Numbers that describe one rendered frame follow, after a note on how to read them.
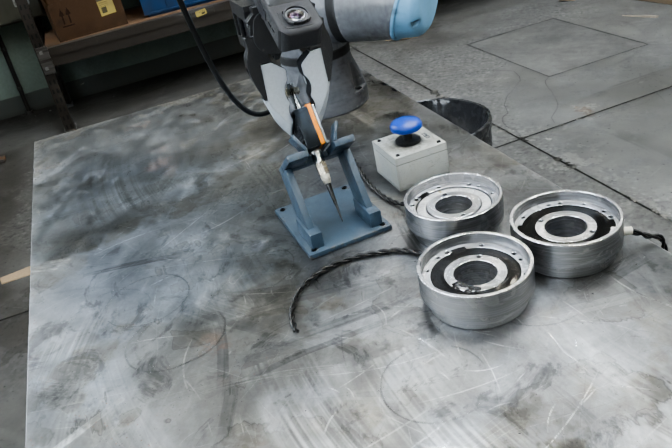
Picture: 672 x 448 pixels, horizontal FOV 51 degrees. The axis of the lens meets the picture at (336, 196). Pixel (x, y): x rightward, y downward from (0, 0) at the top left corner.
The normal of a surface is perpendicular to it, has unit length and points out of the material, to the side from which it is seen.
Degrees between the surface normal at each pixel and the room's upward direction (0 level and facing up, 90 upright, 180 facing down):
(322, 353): 0
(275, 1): 28
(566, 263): 90
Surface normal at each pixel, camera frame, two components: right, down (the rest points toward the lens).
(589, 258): 0.12, 0.44
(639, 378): -0.18, -0.87
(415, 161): 0.36, 0.38
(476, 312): -0.16, 0.49
